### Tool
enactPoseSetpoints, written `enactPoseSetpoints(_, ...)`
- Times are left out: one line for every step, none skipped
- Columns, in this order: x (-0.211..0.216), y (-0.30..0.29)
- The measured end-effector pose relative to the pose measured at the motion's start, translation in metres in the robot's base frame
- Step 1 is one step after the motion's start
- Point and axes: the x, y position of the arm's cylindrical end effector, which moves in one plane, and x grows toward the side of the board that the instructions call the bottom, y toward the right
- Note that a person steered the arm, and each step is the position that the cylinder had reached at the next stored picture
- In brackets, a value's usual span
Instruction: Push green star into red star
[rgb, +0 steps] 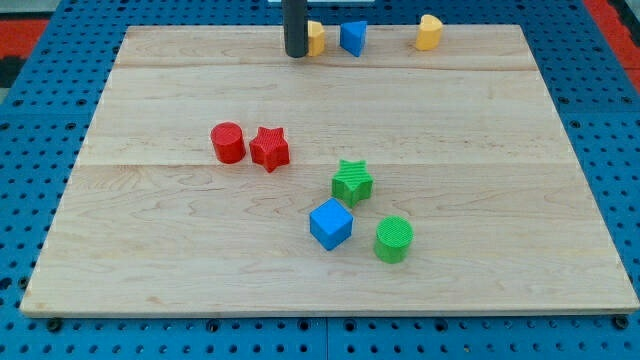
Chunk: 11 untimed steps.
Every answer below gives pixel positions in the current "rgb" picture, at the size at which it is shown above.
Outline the red star block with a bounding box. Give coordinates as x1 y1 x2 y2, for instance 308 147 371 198
249 126 290 173

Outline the red cylinder block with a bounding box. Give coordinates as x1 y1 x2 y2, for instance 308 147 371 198
210 122 246 164

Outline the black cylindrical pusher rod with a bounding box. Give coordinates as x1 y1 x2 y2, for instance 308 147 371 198
281 0 308 58

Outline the yellow block behind rod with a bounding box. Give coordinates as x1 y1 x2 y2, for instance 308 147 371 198
307 20 326 57

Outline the yellow heart block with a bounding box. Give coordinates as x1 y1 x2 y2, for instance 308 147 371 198
415 14 443 51

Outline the blue triangle block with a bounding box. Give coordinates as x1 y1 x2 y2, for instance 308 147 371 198
339 21 368 57

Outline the wooden board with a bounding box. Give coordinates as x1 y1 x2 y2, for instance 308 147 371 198
20 25 639 318

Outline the green star block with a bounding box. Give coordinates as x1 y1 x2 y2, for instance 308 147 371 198
331 159 374 208

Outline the green cylinder block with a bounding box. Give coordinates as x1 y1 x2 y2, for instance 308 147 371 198
374 216 414 264

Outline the blue cube block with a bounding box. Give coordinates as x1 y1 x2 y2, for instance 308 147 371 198
309 198 353 251

